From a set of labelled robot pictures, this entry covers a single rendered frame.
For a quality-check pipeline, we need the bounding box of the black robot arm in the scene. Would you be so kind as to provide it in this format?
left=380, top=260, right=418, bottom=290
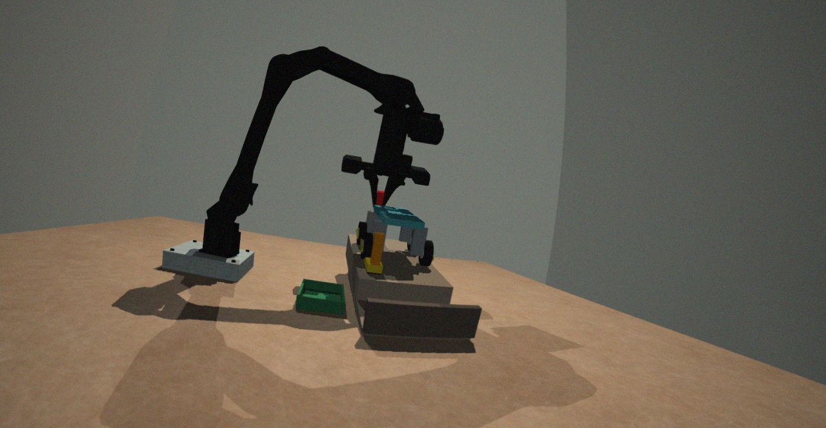
left=199, top=46, right=444, bottom=258

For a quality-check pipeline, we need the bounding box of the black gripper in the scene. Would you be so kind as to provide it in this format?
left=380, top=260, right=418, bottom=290
left=341, top=136, right=430, bottom=208

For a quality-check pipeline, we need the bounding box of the green tray floor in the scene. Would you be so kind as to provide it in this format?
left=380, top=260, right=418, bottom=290
left=302, top=289, right=341, bottom=301

